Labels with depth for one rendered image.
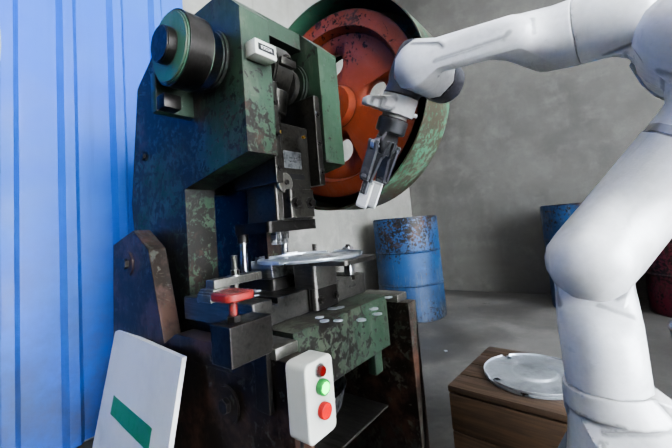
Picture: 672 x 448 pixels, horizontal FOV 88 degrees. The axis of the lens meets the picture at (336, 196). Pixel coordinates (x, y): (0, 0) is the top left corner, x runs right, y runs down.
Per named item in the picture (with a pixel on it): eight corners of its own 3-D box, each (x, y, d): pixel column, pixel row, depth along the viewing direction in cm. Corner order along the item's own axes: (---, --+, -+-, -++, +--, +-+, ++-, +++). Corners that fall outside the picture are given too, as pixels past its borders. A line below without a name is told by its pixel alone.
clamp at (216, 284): (265, 289, 95) (263, 251, 96) (210, 303, 82) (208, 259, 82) (252, 288, 98) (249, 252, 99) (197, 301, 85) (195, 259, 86)
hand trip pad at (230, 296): (259, 330, 63) (257, 288, 64) (231, 340, 59) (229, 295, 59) (236, 326, 68) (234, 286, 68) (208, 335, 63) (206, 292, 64)
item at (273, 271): (309, 269, 106) (308, 254, 107) (272, 278, 95) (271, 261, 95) (289, 269, 112) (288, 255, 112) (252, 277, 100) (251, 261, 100)
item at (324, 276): (381, 304, 90) (376, 252, 91) (350, 318, 79) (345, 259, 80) (310, 298, 105) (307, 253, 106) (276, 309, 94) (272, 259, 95)
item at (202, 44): (236, 99, 87) (231, 15, 89) (193, 87, 78) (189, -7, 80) (190, 121, 100) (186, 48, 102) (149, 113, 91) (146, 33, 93)
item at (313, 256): (290, 254, 115) (290, 252, 115) (374, 250, 104) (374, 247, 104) (234, 267, 88) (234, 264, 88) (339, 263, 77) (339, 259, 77)
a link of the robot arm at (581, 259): (721, 173, 50) (778, 160, 35) (598, 299, 58) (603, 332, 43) (637, 136, 55) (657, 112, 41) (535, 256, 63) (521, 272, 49)
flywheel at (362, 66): (485, 99, 119) (366, -3, 150) (466, 84, 103) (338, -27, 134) (357, 232, 151) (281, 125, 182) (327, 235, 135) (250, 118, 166)
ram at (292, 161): (325, 217, 103) (317, 120, 105) (288, 219, 91) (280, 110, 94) (285, 221, 113) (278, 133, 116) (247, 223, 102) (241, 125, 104)
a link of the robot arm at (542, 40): (580, 16, 64) (429, 71, 86) (555, -40, 51) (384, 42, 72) (585, 73, 63) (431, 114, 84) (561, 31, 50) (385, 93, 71)
